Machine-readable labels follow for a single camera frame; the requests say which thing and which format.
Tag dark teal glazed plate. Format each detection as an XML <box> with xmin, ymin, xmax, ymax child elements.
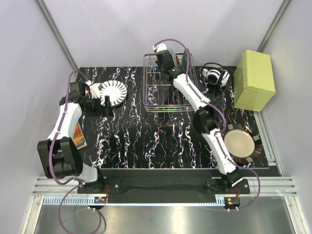
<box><xmin>181</xmin><ymin>49</ymin><xmax>192</xmax><ymax>74</ymax></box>

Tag white blue striped plate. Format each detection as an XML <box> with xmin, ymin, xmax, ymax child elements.
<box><xmin>99</xmin><ymin>80</ymin><xmax>127</xmax><ymax>107</ymax></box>

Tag light blue plate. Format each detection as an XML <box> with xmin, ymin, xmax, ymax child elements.
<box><xmin>169</xmin><ymin>49</ymin><xmax>180</xmax><ymax>66</ymax></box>

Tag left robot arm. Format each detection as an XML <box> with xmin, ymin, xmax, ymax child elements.
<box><xmin>37</xmin><ymin>81</ymin><xmax>113</xmax><ymax>193</ymax></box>

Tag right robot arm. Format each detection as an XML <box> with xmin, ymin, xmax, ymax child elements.
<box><xmin>155</xmin><ymin>49</ymin><xmax>242</xmax><ymax>193</ymax></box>

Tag dark book with house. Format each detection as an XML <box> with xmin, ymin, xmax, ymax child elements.
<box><xmin>73</xmin><ymin>122</ymin><xmax>87</xmax><ymax>150</ymax></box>

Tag white black headphones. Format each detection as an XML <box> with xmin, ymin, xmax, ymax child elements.
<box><xmin>202</xmin><ymin>62</ymin><xmax>231</xmax><ymax>88</ymax></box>

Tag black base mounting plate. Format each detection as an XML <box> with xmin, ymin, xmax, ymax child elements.
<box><xmin>77</xmin><ymin>167</ymin><xmax>251</xmax><ymax>204</ymax></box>

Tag yellow-green box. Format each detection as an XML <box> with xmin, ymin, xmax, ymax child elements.
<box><xmin>234</xmin><ymin>50</ymin><xmax>275</xmax><ymax>112</ymax></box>

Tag beige brown rimmed plate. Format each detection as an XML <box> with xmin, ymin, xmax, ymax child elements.
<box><xmin>221</xmin><ymin>123</ymin><xmax>263</xmax><ymax>164</ymax></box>

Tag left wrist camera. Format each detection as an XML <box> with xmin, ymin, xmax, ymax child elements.
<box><xmin>85</xmin><ymin>81</ymin><xmax>100</xmax><ymax>99</ymax></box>

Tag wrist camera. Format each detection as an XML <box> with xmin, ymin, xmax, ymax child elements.
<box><xmin>85</xmin><ymin>81</ymin><xmax>100</xmax><ymax>99</ymax></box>
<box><xmin>153</xmin><ymin>43</ymin><xmax>169</xmax><ymax>55</ymax></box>

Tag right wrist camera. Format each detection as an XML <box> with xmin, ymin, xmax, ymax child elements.
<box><xmin>153</xmin><ymin>43</ymin><xmax>169</xmax><ymax>55</ymax></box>

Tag metal wire dish rack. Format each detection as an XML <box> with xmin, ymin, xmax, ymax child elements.
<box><xmin>142</xmin><ymin>54</ymin><xmax>193</xmax><ymax>113</ymax></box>

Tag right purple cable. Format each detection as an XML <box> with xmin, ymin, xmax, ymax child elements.
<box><xmin>153</xmin><ymin>38</ymin><xmax>261</xmax><ymax>212</ymax></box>

